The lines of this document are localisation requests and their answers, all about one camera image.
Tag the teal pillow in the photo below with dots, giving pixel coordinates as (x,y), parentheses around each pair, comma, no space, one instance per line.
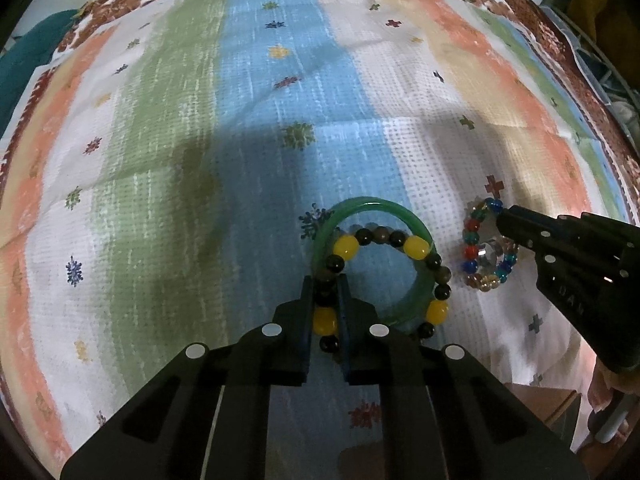
(25,65)

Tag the green jade bangle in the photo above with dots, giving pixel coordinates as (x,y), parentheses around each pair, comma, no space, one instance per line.
(415,305)

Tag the striped pastel cloth mat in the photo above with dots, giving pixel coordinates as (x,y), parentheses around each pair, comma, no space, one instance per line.
(225,160)

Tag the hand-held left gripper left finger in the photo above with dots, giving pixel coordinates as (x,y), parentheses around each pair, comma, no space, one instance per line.
(306,320)

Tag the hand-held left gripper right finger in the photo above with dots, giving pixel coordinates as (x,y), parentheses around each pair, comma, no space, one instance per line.
(342,320)

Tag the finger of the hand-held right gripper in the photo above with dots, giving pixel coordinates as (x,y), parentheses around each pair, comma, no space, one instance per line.
(615,232)
(530,232)

